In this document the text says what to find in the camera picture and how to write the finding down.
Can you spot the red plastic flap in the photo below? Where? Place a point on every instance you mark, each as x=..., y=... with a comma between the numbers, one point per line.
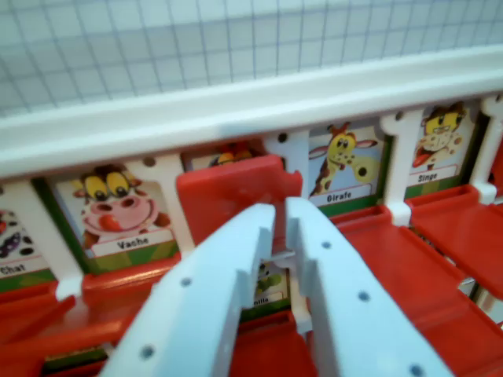
x=463, y=228
x=393, y=271
x=118, y=298
x=220, y=196

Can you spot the gorilla picture card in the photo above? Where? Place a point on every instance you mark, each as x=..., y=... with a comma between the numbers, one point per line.
x=271, y=286

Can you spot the cow picture card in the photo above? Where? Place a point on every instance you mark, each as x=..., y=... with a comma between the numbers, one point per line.
x=118, y=212

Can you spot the giraffe picture card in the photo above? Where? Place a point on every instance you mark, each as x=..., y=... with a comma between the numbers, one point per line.
x=346, y=161

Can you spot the lion picture card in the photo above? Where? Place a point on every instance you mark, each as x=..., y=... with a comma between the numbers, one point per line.
x=232, y=151

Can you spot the cat picture card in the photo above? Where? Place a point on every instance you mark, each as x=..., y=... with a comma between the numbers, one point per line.
x=15, y=251

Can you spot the monkey picture card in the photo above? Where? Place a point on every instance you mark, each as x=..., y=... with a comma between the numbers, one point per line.
x=440, y=145

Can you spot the red and white game board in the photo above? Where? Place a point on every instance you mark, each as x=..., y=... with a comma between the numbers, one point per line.
x=236, y=102

